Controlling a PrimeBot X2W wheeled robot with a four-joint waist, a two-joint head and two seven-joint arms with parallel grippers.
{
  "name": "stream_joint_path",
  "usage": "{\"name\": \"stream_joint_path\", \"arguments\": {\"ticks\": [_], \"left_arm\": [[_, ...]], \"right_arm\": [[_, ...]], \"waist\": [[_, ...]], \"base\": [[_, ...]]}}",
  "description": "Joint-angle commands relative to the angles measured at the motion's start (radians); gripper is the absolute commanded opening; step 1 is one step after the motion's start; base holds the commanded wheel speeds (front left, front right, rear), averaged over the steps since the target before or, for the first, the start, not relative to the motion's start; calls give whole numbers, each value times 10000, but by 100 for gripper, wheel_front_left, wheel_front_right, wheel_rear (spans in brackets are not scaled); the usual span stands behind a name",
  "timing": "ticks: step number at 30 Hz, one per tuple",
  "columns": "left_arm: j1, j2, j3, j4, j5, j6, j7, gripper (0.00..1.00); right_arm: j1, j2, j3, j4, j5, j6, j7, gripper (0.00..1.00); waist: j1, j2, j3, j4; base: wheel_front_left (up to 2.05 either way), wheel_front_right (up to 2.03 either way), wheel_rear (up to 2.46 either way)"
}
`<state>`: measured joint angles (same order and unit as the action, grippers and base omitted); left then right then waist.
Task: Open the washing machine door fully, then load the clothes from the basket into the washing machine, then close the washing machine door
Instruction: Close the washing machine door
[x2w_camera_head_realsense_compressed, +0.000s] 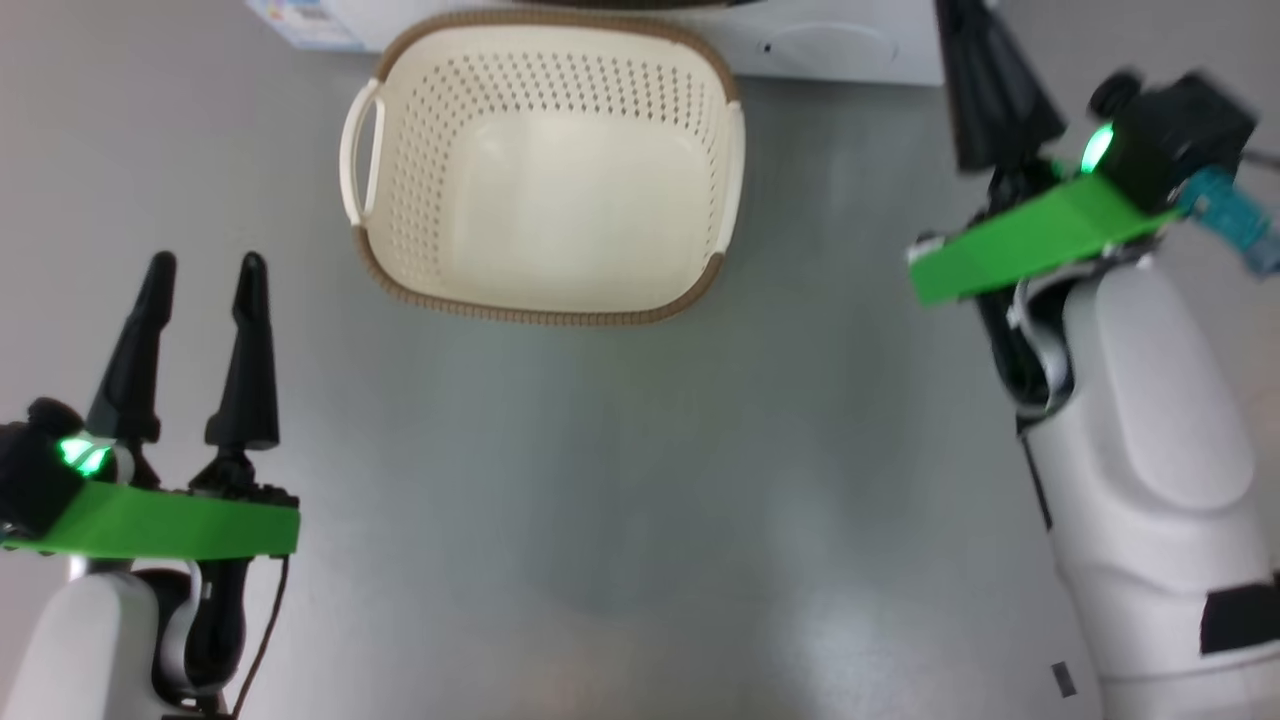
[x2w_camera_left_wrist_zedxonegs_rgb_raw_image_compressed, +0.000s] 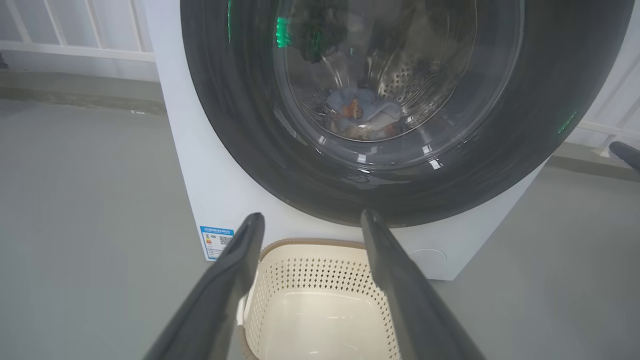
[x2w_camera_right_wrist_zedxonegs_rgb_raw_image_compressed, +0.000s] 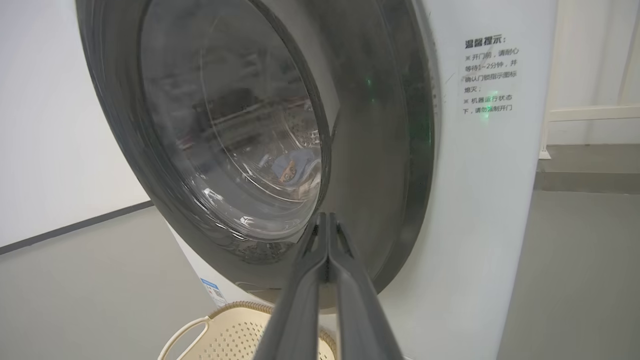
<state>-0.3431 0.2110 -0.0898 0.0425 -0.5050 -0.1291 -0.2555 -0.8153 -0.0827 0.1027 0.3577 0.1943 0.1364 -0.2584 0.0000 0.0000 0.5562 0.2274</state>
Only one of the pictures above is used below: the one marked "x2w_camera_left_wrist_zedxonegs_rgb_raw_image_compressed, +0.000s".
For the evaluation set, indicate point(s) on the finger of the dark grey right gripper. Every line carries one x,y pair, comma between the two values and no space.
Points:
627,154

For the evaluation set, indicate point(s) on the black round glass washer door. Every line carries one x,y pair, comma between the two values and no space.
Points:
225,100

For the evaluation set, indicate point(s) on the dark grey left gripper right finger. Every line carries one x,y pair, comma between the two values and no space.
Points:
415,310

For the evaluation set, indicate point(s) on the round white filter cover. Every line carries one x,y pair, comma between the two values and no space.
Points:
430,260

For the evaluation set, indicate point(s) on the cream perforated laundry basket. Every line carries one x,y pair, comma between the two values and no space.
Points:
320,320

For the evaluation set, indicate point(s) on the stainless steel washer drum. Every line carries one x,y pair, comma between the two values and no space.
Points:
415,75

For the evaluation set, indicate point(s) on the blue energy label sticker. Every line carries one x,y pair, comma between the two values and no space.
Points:
216,243

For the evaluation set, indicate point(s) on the blue cartoon-print garment cream lining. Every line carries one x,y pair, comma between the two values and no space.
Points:
360,107

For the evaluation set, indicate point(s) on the white front-load washing machine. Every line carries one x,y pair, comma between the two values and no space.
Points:
210,200

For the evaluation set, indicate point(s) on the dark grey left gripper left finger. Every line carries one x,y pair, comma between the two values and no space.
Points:
215,305

